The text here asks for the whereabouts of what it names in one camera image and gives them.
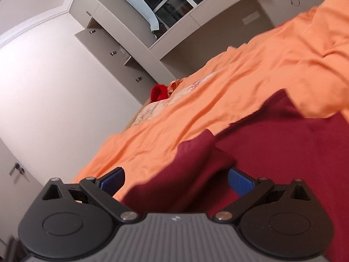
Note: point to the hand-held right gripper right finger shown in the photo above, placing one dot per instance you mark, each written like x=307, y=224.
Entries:
x=241, y=181

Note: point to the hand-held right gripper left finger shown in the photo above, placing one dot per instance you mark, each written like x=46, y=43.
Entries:
x=111, y=181

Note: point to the dark red long-sleeved shirt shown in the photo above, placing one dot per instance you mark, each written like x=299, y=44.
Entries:
x=272, y=155

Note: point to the pale patterned cloth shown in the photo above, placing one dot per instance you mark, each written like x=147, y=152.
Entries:
x=152, y=112

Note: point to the bright red knit hat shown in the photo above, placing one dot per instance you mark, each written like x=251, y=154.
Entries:
x=159, y=92

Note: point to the grey room door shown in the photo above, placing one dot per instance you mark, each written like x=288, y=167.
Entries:
x=11, y=196

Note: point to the orange blanket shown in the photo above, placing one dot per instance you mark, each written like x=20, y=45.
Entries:
x=245, y=73

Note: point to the small orange cloth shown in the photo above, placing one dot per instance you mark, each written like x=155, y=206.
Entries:
x=174, y=86

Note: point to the clear plastic bag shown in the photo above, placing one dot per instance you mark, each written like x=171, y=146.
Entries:
x=124, y=56

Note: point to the grey window bench cabinet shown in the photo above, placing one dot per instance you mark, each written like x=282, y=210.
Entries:
x=207, y=38

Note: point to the grey shelved wardrobe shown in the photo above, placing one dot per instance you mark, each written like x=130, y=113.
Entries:
x=114, y=13

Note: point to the grey tall closed wardrobe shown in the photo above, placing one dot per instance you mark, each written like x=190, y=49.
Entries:
x=278, y=2

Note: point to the glass window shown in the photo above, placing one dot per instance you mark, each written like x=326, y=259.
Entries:
x=169, y=2

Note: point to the white wall outlet plate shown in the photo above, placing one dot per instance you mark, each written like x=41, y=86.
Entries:
x=250, y=17

